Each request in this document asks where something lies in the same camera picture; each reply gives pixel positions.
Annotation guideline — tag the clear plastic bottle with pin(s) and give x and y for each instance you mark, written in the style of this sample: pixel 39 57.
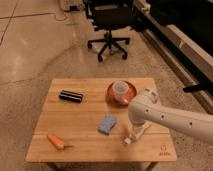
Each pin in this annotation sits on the clear plastic bottle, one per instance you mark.
pixel 136 132

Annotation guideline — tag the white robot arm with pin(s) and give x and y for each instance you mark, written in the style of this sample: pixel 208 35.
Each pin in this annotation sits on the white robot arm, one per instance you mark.
pixel 144 107

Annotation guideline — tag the clear plastic cup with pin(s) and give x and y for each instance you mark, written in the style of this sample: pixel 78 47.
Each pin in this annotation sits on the clear plastic cup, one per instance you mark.
pixel 120 89

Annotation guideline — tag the orange plate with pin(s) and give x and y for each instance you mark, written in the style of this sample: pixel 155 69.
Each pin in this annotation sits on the orange plate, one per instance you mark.
pixel 132 92

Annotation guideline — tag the black striped eraser block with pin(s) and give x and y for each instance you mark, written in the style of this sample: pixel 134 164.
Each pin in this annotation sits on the black striped eraser block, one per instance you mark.
pixel 70 96

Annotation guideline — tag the blue sponge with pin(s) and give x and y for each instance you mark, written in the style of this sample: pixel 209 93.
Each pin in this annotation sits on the blue sponge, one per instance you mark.
pixel 108 122

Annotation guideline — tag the wooden table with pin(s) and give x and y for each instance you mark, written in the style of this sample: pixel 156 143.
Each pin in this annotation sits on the wooden table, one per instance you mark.
pixel 77 125

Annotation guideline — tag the black office chair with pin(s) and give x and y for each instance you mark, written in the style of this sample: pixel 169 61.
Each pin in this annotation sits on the black office chair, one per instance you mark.
pixel 109 15

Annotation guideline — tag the orange toy carrot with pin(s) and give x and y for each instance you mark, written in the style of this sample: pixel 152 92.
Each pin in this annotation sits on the orange toy carrot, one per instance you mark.
pixel 57 142

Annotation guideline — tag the long dark workbench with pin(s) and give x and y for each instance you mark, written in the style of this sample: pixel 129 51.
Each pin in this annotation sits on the long dark workbench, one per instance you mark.
pixel 186 27

